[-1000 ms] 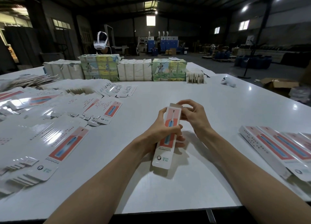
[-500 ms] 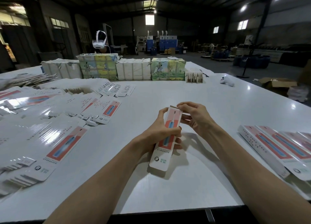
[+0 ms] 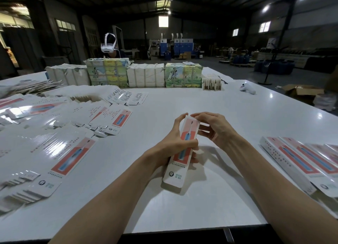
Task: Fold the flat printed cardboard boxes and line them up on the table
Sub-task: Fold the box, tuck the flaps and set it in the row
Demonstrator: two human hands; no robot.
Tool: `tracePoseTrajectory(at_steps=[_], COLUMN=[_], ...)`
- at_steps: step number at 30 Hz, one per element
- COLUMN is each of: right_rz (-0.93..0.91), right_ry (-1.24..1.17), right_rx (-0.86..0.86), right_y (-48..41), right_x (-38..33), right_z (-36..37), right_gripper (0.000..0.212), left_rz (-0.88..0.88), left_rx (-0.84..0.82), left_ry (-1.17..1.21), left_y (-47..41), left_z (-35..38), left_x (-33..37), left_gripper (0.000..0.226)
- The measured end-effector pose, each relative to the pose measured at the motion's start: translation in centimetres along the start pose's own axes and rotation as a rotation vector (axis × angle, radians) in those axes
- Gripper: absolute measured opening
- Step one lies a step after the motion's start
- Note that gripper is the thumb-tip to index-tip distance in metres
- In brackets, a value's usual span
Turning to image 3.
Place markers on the person's left hand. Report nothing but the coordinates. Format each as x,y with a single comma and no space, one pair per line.
171,146

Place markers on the person's right hand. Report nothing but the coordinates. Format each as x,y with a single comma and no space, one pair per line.
219,130

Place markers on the red white carton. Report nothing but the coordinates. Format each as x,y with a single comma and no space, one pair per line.
177,172

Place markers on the pile of carton blanks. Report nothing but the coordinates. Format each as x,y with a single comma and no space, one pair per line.
47,138

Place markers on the person's left forearm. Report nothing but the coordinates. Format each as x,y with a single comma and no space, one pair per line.
105,204

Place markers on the person's right forearm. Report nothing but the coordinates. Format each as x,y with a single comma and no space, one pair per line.
288,193

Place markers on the small beige card stack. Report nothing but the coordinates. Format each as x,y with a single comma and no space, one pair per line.
212,83

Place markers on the small white object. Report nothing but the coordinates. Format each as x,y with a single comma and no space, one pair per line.
247,88

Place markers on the small black tool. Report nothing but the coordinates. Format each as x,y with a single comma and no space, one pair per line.
223,79

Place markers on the green printed carton bundle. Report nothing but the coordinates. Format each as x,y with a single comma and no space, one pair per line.
183,75

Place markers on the row of white cartons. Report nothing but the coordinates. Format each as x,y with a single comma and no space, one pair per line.
146,75
67,75

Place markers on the blue bins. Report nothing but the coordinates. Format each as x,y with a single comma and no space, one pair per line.
274,67

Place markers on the black floor stand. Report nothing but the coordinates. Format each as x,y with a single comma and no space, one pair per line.
273,61

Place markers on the blue machine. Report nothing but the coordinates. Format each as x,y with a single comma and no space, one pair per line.
182,46

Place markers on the open cardboard box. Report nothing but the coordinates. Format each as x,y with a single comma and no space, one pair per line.
303,92

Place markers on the green yellow carton bundle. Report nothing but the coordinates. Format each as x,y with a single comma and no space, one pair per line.
107,73

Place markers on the white plastic bags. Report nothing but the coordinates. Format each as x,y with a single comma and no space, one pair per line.
326,101

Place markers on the white headset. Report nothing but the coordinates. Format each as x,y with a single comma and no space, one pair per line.
109,44

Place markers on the square bright window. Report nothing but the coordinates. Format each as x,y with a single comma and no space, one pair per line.
163,21

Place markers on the grey crate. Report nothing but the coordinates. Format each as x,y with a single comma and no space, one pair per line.
56,61

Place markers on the pile of grey flat sheets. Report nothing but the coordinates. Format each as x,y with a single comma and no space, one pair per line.
29,88

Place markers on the dark grey cabinet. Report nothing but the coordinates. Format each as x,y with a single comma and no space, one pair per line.
25,49

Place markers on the small wall window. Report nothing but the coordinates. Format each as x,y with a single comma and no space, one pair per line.
235,32

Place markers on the double wall window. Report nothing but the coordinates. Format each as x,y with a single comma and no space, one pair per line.
264,27

